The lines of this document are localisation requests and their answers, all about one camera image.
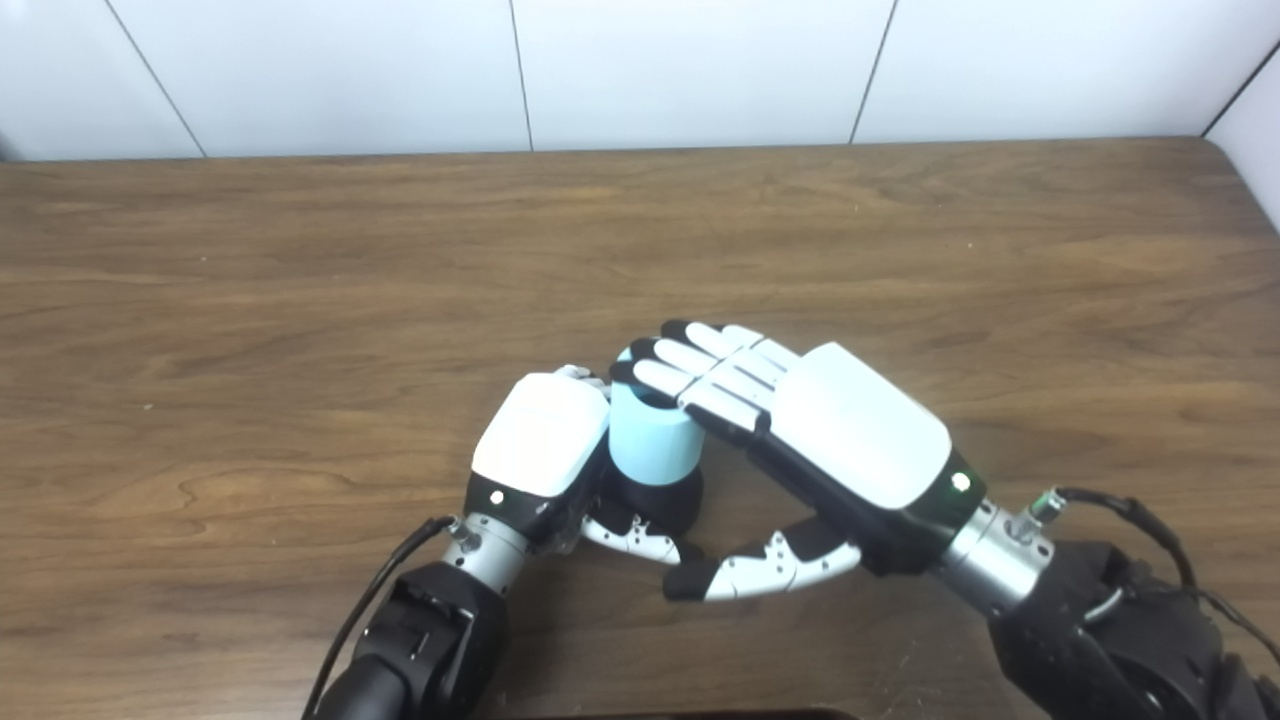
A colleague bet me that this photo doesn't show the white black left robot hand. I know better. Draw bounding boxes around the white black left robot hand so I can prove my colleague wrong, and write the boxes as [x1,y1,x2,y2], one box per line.
[465,364,704,566]

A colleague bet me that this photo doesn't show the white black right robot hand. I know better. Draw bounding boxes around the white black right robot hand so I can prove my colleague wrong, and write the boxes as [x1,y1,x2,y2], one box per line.
[608,319,988,604]

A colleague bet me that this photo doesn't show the light-blue hose piece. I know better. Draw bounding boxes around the light-blue hose piece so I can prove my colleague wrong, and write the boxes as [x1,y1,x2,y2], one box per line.
[608,345,707,488]

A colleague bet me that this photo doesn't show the black flared nozzle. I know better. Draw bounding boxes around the black flared nozzle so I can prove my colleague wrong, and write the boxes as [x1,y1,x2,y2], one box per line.
[595,465,704,546]

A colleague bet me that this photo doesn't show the black robot torso edge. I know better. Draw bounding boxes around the black robot torso edge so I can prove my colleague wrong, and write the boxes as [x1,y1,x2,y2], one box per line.
[520,708,861,720]

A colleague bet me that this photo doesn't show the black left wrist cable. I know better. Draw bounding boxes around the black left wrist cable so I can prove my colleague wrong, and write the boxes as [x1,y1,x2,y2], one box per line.
[300,515,456,720]

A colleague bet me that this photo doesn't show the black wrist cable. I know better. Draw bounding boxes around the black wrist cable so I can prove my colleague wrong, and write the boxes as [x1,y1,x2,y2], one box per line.
[300,515,456,720]
[1030,486,1280,666]

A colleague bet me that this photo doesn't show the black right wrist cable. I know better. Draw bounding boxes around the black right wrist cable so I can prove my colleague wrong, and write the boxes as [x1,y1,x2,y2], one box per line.
[1030,486,1280,666]

